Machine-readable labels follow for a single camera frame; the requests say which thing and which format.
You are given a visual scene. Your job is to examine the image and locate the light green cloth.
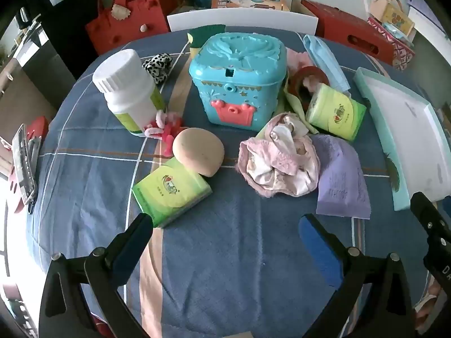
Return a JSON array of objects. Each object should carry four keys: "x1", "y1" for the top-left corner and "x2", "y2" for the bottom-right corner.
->
[{"x1": 255, "y1": 74, "x2": 311, "y2": 139}]

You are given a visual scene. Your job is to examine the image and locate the blue face mask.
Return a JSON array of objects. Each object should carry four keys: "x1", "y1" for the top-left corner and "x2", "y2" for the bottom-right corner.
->
[{"x1": 302, "y1": 34, "x2": 352, "y2": 94}]

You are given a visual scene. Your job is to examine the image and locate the person's right hand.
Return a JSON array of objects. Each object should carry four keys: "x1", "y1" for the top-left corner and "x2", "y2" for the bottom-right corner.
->
[{"x1": 414, "y1": 283, "x2": 451, "y2": 328}]

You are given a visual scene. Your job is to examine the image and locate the red gift box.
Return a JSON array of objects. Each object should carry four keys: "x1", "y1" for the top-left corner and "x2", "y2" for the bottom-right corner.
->
[{"x1": 301, "y1": 0, "x2": 406, "y2": 67}]

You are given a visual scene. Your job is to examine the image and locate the light blue packet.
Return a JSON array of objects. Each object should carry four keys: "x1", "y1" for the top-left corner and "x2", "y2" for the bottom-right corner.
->
[{"x1": 382, "y1": 23, "x2": 411, "y2": 39}]

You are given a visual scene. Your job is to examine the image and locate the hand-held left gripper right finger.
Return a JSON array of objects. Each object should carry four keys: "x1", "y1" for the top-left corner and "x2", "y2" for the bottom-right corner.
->
[{"x1": 298, "y1": 213, "x2": 414, "y2": 338}]

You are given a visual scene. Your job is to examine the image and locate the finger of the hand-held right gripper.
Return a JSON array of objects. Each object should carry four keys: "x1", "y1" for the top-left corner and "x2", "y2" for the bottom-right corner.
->
[{"x1": 410, "y1": 192, "x2": 451, "y2": 254}]

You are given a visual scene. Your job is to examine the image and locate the pink fluffy plush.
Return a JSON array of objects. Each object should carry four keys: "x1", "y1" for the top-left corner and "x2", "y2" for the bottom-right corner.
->
[{"x1": 286, "y1": 48, "x2": 311, "y2": 78}]

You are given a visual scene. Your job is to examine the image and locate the green and yellow sponge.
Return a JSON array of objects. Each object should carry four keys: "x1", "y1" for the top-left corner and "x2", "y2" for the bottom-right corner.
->
[{"x1": 187, "y1": 25, "x2": 226, "y2": 59}]

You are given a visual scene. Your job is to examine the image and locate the leopard print scrunchie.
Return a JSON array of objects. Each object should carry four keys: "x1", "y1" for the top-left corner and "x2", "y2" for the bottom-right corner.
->
[{"x1": 142, "y1": 53, "x2": 173, "y2": 85}]

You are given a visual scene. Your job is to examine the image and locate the pink patterned box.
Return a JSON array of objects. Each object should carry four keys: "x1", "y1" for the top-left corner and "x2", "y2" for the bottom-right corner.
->
[{"x1": 366, "y1": 17, "x2": 416, "y2": 71}]

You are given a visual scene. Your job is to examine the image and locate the purple cloth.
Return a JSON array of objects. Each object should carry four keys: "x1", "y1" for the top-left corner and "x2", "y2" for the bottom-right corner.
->
[{"x1": 312, "y1": 134, "x2": 371, "y2": 219}]

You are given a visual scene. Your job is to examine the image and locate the round beige powder puff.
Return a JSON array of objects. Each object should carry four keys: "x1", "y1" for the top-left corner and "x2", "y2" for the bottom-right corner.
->
[{"x1": 172, "y1": 128, "x2": 225, "y2": 177}]

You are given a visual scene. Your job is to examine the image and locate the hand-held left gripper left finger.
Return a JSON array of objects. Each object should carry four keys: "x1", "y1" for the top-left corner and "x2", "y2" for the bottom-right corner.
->
[{"x1": 39, "y1": 213, "x2": 156, "y2": 338}]

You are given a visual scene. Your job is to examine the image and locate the white bottle with green label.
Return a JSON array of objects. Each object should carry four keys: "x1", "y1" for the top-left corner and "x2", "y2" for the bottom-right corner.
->
[{"x1": 92, "y1": 49, "x2": 166, "y2": 137}]

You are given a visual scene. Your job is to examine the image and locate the blue plaid blanket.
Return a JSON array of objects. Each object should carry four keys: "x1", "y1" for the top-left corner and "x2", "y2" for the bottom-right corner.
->
[{"x1": 26, "y1": 28, "x2": 434, "y2": 338}]

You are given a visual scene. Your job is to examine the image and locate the green tissue packet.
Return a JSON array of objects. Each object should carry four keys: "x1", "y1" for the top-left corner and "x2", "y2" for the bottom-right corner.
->
[
  {"x1": 305, "y1": 84, "x2": 367, "y2": 141},
  {"x1": 132, "y1": 157, "x2": 213, "y2": 228}
]

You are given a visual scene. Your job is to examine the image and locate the orange printed box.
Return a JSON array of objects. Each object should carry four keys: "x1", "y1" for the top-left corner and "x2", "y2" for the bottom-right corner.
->
[{"x1": 211, "y1": 0, "x2": 290, "y2": 12}]

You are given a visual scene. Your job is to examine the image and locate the tan handbag box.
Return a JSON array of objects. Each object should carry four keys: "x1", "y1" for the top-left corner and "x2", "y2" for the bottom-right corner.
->
[{"x1": 369, "y1": 0, "x2": 415, "y2": 37}]

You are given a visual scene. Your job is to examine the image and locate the white tray with teal rim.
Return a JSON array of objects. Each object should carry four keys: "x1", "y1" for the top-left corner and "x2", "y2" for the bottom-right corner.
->
[{"x1": 353, "y1": 67, "x2": 445, "y2": 212}]

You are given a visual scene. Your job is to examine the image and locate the teal plastic toy box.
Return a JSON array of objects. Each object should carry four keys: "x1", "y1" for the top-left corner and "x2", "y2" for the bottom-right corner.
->
[{"x1": 188, "y1": 32, "x2": 288, "y2": 132}]

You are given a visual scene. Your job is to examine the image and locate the white board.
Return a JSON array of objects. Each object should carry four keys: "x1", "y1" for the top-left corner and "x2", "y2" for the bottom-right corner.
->
[{"x1": 167, "y1": 10, "x2": 319, "y2": 36}]

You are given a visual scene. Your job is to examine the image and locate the white cabinet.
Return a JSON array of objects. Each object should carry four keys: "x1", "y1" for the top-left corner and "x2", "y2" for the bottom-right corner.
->
[{"x1": 407, "y1": 0, "x2": 448, "y2": 60}]

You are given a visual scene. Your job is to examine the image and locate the red stool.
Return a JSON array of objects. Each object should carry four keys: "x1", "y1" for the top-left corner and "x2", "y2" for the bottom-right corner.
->
[{"x1": 7, "y1": 116, "x2": 50, "y2": 215}]

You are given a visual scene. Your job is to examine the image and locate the red tape roll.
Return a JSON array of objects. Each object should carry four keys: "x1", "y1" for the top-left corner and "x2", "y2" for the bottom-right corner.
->
[{"x1": 289, "y1": 66, "x2": 330, "y2": 106}]

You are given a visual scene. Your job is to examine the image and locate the pink cloth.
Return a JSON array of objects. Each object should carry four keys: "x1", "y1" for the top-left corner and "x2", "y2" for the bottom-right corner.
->
[{"x1": 237, "y1": 113, "x2": 321, "y2": 198}]

